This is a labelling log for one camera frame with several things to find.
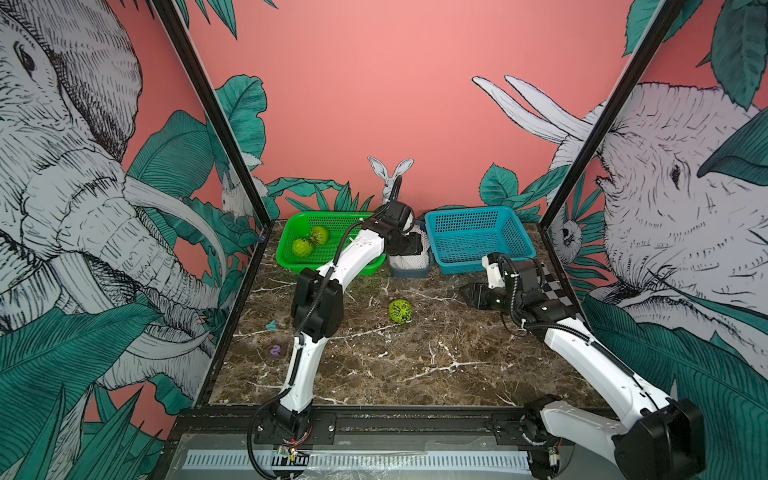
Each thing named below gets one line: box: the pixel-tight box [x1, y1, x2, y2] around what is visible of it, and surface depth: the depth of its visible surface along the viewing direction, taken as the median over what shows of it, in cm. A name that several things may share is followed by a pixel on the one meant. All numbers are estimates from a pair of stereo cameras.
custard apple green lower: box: [292, 238, 313, 258], surface depth 106 cm
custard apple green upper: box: [309, 226, 329, 245], surface depth 110 cm
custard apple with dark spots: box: [389, 299, 413, 323], surface depth 92 cm
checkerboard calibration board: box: [539, 264, 573, 307], surface depth 100 cm
